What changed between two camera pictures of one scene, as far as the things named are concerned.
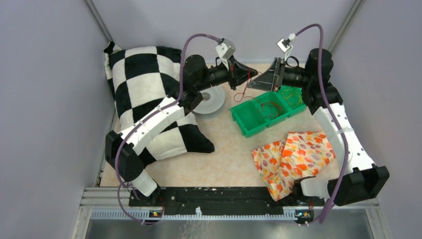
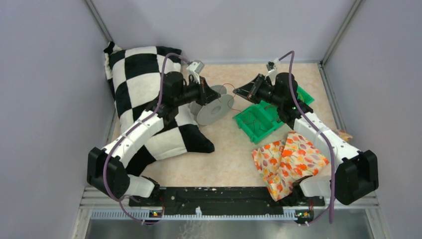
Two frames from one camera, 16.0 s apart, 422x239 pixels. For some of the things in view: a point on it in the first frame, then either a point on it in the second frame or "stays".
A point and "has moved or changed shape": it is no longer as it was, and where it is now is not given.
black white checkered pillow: x=139 y=78 stays
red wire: x=239 y=96 has moved or changed shape
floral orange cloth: x=302 y=154 stays
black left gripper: x=237 y=73 -> x=206 y=93
